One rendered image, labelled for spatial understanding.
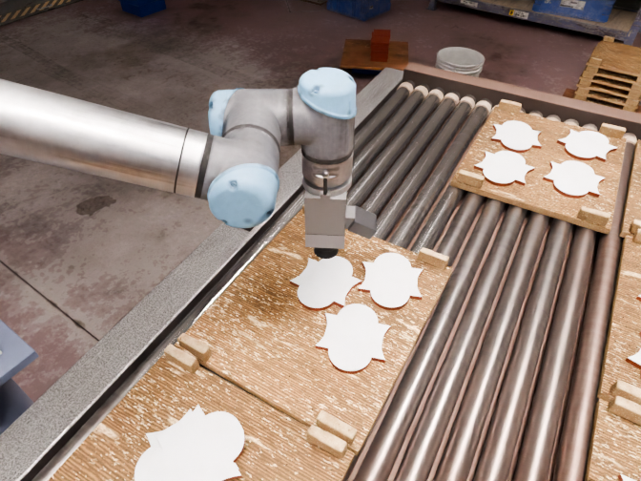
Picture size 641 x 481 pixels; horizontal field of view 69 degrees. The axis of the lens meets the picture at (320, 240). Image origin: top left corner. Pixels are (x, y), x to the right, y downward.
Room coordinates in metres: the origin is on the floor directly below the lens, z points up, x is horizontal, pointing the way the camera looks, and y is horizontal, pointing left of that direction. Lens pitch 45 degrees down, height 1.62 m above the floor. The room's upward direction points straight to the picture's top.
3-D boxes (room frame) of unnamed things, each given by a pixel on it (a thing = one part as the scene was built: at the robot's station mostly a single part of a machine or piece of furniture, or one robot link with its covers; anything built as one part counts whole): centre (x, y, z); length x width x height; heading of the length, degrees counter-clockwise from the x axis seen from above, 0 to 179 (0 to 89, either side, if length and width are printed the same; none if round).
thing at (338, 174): (0.57, -0.01, 1.21); 0.08 x 0.08 x 0.05
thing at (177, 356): (0.41, 0.22, 0.95); 0.06 x 0.02 x 0.03; 60
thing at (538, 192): (0.99, -0.56, 0.94); 0.41 x 0.35 x 0.04; 151
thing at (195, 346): (0.43, 0.21, 0.95); 0.06 x 0.02 x 0.03; 60
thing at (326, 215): (0.57, -0.03, 1.13); 0.12 x 0.09 x 0.16; 86
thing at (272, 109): (0.55, 0.09, 1.29); 0.11 x 0.11 x 0.08; 1
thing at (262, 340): (0.53, -0.01, 0.93); 0.41 x 0.35 x 0.02; 150
